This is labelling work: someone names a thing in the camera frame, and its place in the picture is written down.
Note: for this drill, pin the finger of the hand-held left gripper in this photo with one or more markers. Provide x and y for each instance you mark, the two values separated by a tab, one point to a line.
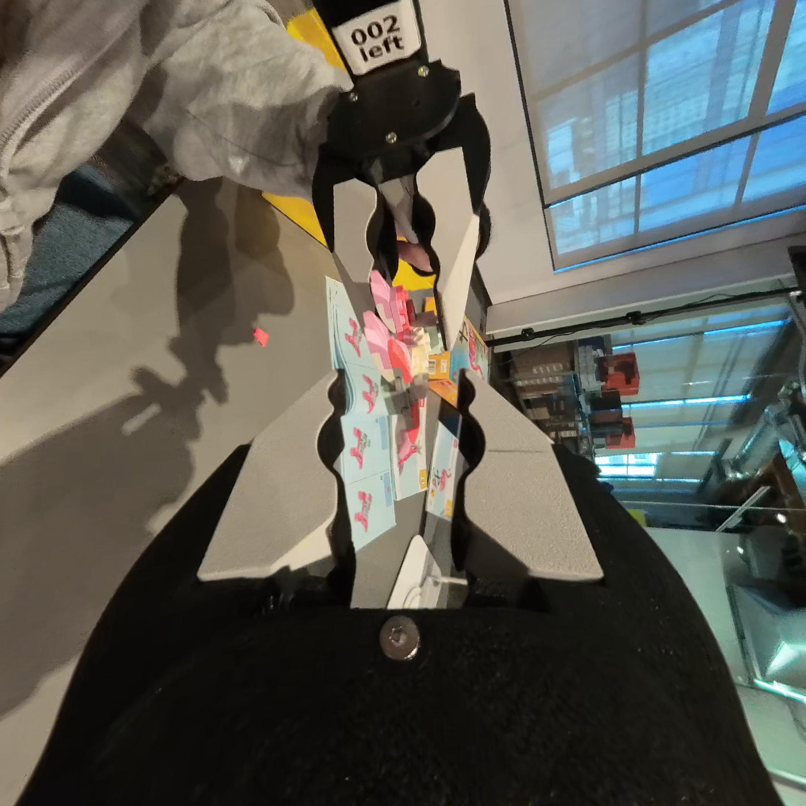
453	252
352	233

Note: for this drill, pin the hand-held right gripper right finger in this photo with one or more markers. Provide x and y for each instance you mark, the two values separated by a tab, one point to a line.
529	510

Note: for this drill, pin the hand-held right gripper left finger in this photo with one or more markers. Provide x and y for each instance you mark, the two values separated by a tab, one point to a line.
277	504

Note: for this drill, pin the pink brick animal model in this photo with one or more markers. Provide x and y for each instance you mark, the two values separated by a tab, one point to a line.
396	334

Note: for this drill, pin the grey desk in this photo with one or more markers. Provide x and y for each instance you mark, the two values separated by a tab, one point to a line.
94	472

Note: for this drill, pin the person's left hand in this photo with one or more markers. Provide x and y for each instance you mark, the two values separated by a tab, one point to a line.
415	258

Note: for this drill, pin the yellow storage bin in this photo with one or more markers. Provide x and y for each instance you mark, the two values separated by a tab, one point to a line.
296	214

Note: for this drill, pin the flamingo cover instruction booklet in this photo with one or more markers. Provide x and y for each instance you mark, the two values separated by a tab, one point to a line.
444	478

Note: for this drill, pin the open light blue instruction booklet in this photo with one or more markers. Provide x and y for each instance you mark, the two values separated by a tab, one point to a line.
362	441

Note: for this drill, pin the orange brick set box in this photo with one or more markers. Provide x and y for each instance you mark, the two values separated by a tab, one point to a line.
469	359

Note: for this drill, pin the red 3D printer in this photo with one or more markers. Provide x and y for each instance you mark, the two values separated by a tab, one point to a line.
614	428
620	371

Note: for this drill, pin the metal storage shelf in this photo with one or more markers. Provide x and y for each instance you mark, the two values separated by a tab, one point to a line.
554	390

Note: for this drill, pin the wooden book stand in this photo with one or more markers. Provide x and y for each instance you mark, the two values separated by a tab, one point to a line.
422	573

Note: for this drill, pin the parrot cover instruction booklet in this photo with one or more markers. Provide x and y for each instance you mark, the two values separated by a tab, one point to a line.
409	453

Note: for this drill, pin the small red brick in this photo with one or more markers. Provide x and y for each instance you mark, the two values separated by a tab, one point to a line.
261	335

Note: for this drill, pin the black tripod pole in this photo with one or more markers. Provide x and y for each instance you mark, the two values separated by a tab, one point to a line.
629	312

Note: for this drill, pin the large window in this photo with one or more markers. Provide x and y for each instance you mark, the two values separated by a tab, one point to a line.
661	126

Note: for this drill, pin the person's blue jeans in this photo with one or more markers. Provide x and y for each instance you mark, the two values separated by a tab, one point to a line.
63	252

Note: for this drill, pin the person's grey hoodie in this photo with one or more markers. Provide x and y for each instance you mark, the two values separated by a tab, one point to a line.
63	75

